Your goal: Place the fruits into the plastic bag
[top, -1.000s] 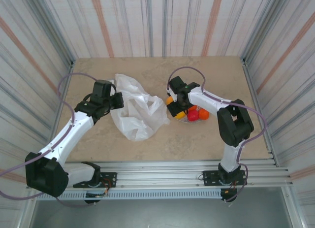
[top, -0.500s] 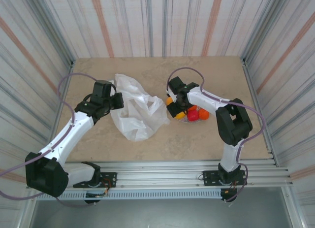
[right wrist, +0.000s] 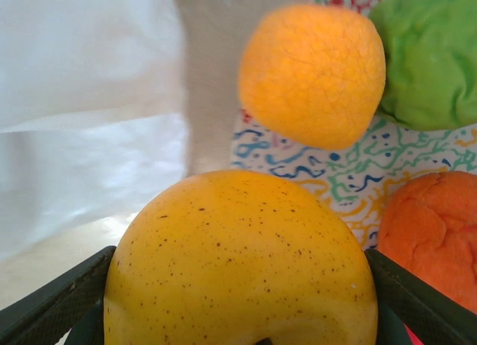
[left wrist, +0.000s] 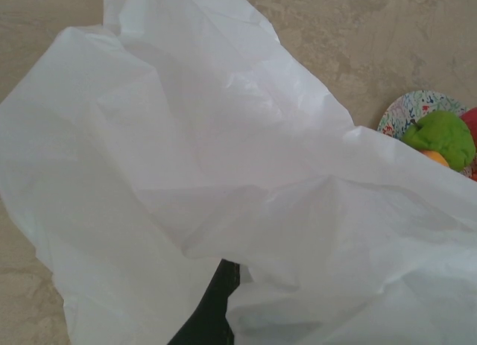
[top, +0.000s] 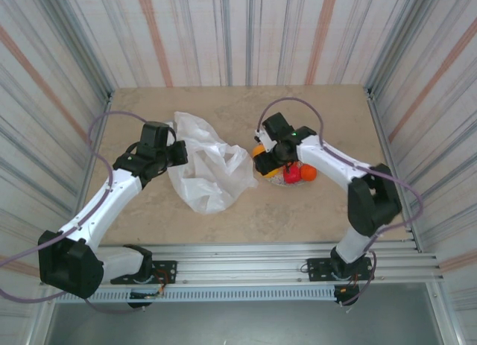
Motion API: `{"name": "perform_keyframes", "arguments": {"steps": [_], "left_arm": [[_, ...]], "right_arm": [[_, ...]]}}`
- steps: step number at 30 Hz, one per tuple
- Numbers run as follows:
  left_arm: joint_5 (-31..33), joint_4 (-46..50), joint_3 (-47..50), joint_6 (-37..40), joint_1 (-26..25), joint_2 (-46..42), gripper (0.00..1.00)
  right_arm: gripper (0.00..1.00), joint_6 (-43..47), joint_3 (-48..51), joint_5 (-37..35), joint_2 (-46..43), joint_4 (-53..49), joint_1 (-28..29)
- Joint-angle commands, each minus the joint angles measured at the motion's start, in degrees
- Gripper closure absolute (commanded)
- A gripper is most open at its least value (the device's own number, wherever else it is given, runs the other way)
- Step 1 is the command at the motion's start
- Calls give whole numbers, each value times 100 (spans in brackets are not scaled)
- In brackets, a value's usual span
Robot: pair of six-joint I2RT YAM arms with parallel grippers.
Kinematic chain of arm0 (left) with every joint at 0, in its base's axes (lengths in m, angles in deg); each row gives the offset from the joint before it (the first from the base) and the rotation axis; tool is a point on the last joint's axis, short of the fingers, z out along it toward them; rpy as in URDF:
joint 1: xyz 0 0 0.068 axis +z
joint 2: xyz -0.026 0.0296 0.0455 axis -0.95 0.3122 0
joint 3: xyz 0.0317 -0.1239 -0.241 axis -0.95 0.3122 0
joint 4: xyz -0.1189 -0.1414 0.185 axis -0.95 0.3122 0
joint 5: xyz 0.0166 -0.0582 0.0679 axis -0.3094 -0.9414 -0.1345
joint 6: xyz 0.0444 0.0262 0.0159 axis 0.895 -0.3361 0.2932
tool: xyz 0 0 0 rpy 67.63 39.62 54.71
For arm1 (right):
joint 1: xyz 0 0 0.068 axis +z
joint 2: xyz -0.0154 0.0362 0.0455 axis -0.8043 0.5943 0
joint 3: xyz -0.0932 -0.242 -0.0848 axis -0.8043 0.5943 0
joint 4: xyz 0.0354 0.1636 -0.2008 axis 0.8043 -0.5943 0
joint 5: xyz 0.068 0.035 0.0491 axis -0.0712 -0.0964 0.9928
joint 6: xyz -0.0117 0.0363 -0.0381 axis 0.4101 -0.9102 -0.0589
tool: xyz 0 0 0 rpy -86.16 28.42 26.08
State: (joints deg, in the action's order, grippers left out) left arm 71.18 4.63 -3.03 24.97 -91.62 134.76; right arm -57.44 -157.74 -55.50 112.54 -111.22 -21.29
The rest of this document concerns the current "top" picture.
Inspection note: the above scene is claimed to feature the red apple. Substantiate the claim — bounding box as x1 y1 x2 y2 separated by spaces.
282 163 303 186

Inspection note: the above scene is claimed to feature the orange fruit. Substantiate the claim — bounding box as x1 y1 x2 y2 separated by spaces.
300 164 318 183

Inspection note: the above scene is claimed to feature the translucent white plastic bag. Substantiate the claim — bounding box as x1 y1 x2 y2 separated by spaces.
167 111 260 215

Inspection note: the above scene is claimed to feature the colourful patterned round plate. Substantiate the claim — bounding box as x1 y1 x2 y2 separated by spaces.
254 162 306 190

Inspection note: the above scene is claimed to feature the black base connector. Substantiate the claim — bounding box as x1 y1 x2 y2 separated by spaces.
127 289 165 310
333 284 361 308

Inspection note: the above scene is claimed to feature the grey metal panel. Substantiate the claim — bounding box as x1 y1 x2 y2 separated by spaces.
31 283 458 345

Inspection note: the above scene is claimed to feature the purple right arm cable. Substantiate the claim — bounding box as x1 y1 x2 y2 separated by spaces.
259 97 425 307

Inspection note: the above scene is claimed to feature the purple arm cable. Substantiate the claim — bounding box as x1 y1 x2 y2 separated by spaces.
259 97 425 307
0 110 151 315

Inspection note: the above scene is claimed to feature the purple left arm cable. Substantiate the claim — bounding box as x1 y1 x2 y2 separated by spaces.
0 110 151 315

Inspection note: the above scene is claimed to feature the silver frame side rail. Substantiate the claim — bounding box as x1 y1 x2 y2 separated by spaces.
366 86 460 345
28 91 115 345

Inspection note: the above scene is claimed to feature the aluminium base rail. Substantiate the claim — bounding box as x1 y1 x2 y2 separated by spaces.
40 241 445 288

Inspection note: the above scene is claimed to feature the grey slotted cable duct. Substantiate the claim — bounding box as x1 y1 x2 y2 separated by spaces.
54 286 338 304

